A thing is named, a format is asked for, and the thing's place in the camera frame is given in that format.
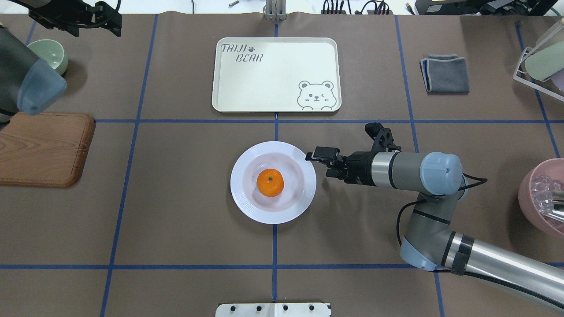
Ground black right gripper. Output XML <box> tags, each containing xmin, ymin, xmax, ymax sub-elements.
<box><xmin>305</xmin><ymin>123</ymin><xmax>401</xmax><ymax>185</ymax></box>

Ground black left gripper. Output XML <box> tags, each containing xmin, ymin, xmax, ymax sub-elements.
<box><xmin>29</xmin><ymin>0</ymin><xmax>122</xmax><ymax>37</ymax></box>

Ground white round plate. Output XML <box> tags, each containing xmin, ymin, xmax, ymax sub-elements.
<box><xmin>230</xmin><ymin>142</ymin><xmax>317</xmax><ymax>225</ymax></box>

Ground orange mandarin fruit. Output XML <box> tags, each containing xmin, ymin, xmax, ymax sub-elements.
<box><xmin>256</xmin><ymin>169</ymin><xmax>285</xmax><ymax>197</ymax></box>

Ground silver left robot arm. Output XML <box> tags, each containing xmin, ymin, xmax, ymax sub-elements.
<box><xmin>0</xmin><ymin>0</ymin><xmax>122</xmax><ymax>128</ymax></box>

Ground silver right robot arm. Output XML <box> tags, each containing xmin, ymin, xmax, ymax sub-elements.
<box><xmin>305</xmin><ymin>122</ymin><xmax>564</xmax><ymax>312</ymax></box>

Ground cream bear print tray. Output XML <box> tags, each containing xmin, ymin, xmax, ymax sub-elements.
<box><xmin>211</xmin><ymin>37</ymin><xmax>342</xmax><ymax>113</ymax></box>

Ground green ceramic bowl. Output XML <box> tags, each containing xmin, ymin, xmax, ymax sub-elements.
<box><xmin>27</xmin><ymin>39</ymin><xmax>68</xmax><ymax>76</ymax></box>

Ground grey folded cloth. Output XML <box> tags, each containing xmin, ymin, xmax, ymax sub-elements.
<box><xmin>420</xmin><ymin>54</ymin><xmax>470</xmax><ymax>94</ymax></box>

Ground wooden cutting board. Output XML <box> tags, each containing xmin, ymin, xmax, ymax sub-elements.
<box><xmin>0</xmin><ymin>113</ymin><xmax>96</xmax><ymax>188</ymax></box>

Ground metal utensils in pink bowl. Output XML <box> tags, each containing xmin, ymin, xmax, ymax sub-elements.
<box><xmin>531</xmin><ymin>174</ymin><xmax>564</xmax><ymax>229</ymax></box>

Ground pink bowl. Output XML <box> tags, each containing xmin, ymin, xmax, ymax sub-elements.
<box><xmin>518</xmin><ymin>158</ymin><xmax>564</xmax><ymax>240</ymax></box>

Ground green cylinder in rack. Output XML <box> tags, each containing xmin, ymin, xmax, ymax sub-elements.
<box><xmin>524</xmin><ymin>42</ymin><xmax>564</xmax><ymax>81</ymax></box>

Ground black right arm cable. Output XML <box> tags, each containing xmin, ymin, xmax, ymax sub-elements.
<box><xmin>396</xmin><ymin>173</ymin><xmax>489</xmax><ymax>247</ymax></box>

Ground black cables at table edge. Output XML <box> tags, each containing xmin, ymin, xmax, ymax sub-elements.
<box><xmin>321</xmin><ymin>0</ymin><xmax>393</xmax><ymax>15</ymax></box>

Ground camera mount post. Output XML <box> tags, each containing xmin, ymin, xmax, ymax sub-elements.
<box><xmin>263</xmin><ymin>0</ymin><xmax>287</xmax><ymax>22</ymax></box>

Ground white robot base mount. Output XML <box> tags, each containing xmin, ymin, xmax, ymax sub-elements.
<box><xmin>215</xmin><ymin>302</ymin><xmax>332</xmax><ymax>317</ymax></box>

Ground white wire rack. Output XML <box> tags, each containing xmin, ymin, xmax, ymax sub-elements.
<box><xmin>512</xmin><ymin>18</ymin><xmax>564</xmax><ymax>103</ymax></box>

